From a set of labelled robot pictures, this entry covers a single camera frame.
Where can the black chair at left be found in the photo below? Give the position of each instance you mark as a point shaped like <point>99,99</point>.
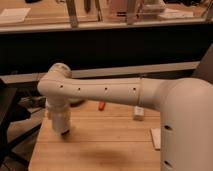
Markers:
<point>11,111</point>

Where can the small white block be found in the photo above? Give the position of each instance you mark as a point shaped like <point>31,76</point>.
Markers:
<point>138,113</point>

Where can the metal frame post right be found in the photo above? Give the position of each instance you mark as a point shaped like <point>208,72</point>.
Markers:
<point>130,11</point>

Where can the metal frame post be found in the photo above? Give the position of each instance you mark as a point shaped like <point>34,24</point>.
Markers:
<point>130,11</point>
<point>72,13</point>

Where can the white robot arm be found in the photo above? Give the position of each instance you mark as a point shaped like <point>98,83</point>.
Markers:
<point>185,105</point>

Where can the paper on background bench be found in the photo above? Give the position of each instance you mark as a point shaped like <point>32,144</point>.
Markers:
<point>13,15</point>

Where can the background workbench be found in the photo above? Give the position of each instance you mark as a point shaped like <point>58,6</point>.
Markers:
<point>52,15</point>

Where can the metal frame post left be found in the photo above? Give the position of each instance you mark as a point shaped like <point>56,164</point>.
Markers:
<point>72,13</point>

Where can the orange eraser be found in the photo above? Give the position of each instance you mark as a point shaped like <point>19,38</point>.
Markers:
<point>101,106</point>

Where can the dark gripper under wrist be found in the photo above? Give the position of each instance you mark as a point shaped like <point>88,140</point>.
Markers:
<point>66,132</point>

